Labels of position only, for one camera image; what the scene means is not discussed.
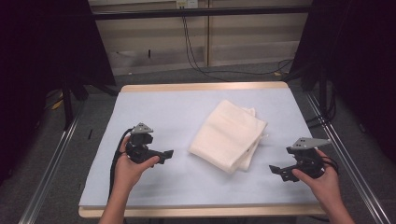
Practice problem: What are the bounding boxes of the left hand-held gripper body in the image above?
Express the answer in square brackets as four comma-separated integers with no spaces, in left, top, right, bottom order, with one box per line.
[125,122,163,164]

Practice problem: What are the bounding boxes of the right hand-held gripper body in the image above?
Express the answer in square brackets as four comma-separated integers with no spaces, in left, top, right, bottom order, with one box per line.
[286,137,332,179]

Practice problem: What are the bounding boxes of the white mesh laundry bag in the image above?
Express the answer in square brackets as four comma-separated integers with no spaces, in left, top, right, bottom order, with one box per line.
[188,99,269,175]

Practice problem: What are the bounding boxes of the person's left hand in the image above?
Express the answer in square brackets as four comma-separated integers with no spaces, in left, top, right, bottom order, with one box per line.
[114,136,161,191]

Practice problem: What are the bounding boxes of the person's right hand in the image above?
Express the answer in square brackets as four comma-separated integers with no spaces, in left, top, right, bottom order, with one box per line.
[291,149,342,205]

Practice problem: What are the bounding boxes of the light blue mat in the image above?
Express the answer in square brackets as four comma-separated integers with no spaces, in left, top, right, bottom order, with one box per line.
[78,87,319,209]

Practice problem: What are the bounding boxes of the light wooden table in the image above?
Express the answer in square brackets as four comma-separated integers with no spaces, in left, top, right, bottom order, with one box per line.
[78,81,327,218]

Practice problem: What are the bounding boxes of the black metal stand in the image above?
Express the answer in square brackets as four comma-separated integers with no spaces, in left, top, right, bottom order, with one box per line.
[60,76,91,131]

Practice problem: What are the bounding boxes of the yellow tape strip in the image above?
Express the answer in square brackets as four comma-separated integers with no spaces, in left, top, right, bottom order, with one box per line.
[50,92,64,111]

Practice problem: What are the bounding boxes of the black curtain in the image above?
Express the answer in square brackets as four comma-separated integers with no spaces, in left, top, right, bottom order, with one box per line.
[0,0,117,186]
[288,0,396,164]

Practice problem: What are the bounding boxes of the black horizontal metal bar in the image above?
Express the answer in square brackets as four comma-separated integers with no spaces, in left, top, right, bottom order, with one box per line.
[92,5,313,21]

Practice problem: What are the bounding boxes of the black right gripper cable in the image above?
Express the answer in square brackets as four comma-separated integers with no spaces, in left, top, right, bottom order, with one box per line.
[320,156,340,175]

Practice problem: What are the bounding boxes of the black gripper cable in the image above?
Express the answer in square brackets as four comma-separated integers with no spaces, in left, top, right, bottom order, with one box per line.
[320,156,340,175]
[107,127,134,201]

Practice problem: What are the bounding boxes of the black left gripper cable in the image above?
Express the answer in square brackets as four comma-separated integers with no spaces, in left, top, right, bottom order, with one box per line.
[107,127,134,201]

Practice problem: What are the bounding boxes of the silver metal floor rail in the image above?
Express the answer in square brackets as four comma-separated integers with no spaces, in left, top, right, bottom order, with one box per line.
[18,101,86,224]
[305,91,391,224]

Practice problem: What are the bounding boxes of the black floor cables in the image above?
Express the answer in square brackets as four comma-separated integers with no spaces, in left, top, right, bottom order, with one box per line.
[305,83,337,129]

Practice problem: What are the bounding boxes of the black hanging wall cables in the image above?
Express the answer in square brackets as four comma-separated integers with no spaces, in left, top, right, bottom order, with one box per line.
[181,15,294,82]

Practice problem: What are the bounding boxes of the white wall outlet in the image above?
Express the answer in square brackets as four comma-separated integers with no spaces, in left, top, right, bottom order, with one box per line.
[176,0,200,9]

